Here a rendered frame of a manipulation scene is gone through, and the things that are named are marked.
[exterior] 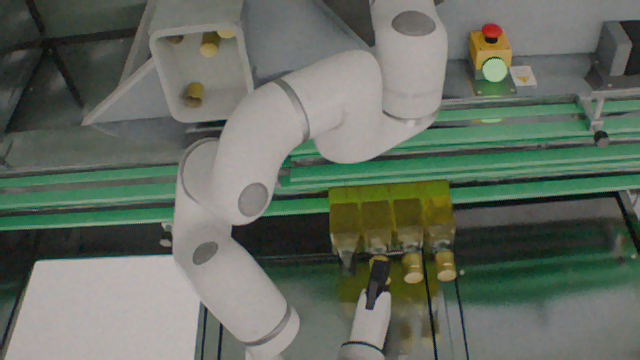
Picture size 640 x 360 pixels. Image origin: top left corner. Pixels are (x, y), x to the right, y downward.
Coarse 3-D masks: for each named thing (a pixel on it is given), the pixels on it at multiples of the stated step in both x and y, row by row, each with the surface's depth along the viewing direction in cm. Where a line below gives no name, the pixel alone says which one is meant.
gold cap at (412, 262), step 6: (414, 252) 111; (402, 258) 111; (408, 258) 110; (414, 258) 110; (420, 258) 111; (408, 264) 109; (414, 264) 109; (420, 264) 110; (408, 270) 108; (414, 270) 108; (420, 270) 108; (408, 276) 108; (414, 276) 108; (420, 276) 109; (414, 282) 110
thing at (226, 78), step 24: (216, 24) 108; (168, 48) 117; (192, 48) 120; (240, 48) 111; (168, 72) 118; (192, 72) 124; (216, 72) 124; (240, 72) 124; (168, 96) 119; (216, 96) 127; (240, 96) 126; (192, 120) 124
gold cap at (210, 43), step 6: (216, 30) 117; (204, 36) 116; (210, 36) 115; (216, 36) 116; (204, 42) 114; (210, 42) 114; (216, 42) 115; (204, 48) 114; (210, 48) 114; (216, 48) 115; (204, 54) 115; (210, 54) 115
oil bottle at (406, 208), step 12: (396, 192) 119; (408, 192) 119; (396, 204) 117; (408, 204) 117; (420, 204) 117; (396, 216) 115; (408, 216) 115; (420, 216) 115; (396, 228) 113; (408, 228) 113; (420, 228) 113; (396, 240) 114; (408, 240) 113; (420, 240) 113
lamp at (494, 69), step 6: (486, 60) 116; (492, 60) 115; (498, 60) 115; (486, 66) 115; (492, 66) 114; (498, 66) 114; (504, 66) 115; (486, 72) 115; (492, 72) 115; (498, 72) 115; (504, 72) 115; (486, 78) 117; (492, 78) 116; (498, 78) 116
